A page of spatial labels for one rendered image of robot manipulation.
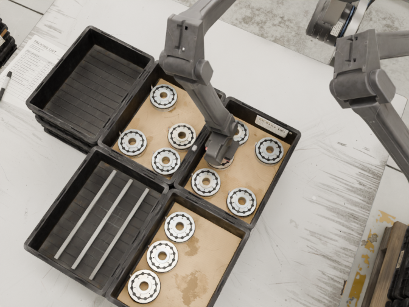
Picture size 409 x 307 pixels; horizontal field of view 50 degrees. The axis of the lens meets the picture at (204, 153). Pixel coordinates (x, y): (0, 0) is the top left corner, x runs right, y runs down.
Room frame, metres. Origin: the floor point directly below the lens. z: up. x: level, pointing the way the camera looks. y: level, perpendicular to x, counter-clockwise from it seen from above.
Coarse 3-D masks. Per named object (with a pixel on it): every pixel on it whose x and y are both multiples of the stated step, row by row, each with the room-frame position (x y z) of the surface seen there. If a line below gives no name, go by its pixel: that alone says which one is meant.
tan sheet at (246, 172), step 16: (256, 128) 0.74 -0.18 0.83; (288, 144) 0.69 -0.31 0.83; (240, 160) 0.60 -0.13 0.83; (256, 160) 0.61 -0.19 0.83; (224, 176) 0.53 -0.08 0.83; (240, 176) 0.54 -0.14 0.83; (256, 176) 0.55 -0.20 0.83; (272, 176) 0.55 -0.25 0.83; (192, 192) 0.45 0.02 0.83; (224, 192) 0.47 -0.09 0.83; (256, 192) 0.48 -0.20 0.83; (224, 208) 0.41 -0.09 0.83; (256, 208) 0.43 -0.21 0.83
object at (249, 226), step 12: (228, 96) 0.80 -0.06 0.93; (252, 108) 0.76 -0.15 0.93; (276, 120) 0.73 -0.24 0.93; (204, 132) 0.64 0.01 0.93; (300, 132) 0.69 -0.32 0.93; (192, 156) 0.55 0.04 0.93; (288, 156) 0.60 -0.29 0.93; (180, 180) 0.46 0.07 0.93; (276, 180) 0.50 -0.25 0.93; (204, 204) 0.39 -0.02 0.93; (264, 204) 0.42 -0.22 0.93; (228, 216) 0.36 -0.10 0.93; (252, 228) 0.33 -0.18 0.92
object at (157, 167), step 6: (162, 150) 0.58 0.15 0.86; (168, 150) 0.59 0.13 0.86; (174, 150) 0.59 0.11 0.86; (156, 156) 0.56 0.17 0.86; (174, 156) 0.57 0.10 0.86; (156, 162) 0.54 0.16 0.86; (174, 162) 0.55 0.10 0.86; (156, 168) 0.52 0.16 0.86; (162, 168) 0.52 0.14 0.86; (168, 168) 0.52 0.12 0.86; (174, 168) 0.52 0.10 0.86; (168, 174) 0.50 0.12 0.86
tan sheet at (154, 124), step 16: (160, 80) 0.88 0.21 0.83; (144, 112) 0.74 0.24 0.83; (160, 112) 0.75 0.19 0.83; (176, 112) 0.76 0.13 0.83; (192, 112) 0.77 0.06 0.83; (128, 128) 0.67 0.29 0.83; (144, 128) 0.68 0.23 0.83; (160, 128) 0.68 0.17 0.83; (160, 144) 0.62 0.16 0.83; (144, 160) 0.55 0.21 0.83
